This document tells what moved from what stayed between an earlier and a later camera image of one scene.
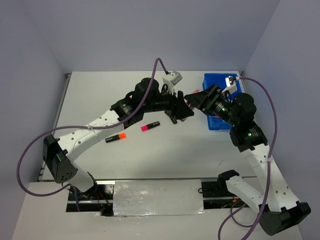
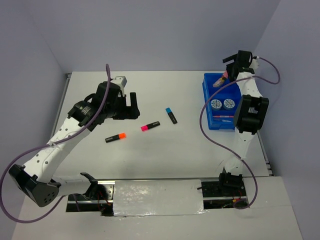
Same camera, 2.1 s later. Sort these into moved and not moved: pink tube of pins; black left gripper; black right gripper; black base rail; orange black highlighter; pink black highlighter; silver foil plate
Moved: black left gripper; black right gripper; pink tube of pins
Not moved: orange black highlighter; pink black highlighter; silver foil plate; black base rail
